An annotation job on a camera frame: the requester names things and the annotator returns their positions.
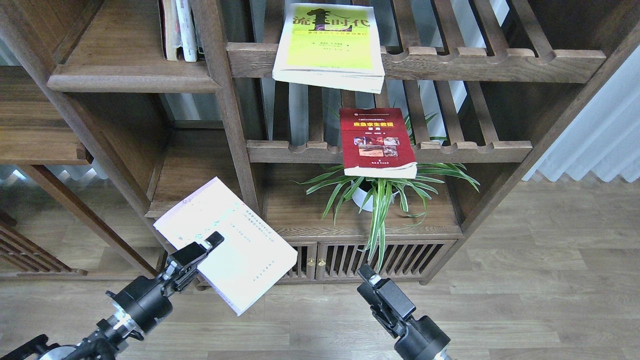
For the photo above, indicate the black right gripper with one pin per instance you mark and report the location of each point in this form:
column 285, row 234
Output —
column 416, row 339

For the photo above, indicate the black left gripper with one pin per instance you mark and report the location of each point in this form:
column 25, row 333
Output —
column 144, row 303

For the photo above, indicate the white lavender cover book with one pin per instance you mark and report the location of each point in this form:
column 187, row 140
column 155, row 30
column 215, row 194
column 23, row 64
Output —
column 252, row 256

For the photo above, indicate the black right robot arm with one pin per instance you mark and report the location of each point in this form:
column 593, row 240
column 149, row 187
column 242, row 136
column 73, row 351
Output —
column 420, row 339

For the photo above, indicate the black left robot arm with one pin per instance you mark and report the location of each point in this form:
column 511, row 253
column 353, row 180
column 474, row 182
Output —
column 96, row 346

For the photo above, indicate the green spider plant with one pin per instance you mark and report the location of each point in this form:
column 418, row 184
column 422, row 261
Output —
column 414, row 193

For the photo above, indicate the white plant pot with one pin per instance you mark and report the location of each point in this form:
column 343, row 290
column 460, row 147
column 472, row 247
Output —
column 371, row 195

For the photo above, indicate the red cover book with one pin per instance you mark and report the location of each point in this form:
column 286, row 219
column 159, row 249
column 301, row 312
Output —
column 376, row 144

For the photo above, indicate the upright dark green book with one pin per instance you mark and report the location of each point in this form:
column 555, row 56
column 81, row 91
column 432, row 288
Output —
column 199, row 48

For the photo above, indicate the dark wooden bookshelf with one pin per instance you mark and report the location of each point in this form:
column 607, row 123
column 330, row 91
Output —
column 489, row 94

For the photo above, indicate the upright white book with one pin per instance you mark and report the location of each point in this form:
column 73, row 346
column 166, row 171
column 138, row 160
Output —
column 187, row 30

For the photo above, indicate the upright beige book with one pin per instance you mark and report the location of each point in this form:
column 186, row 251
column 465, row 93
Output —
column 170, row 29

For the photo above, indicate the yellow green cover book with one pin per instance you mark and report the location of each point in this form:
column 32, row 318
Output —
column 330, row 45

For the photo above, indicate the white pleated curtain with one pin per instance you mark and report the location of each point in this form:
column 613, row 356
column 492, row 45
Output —
column 604, row 139

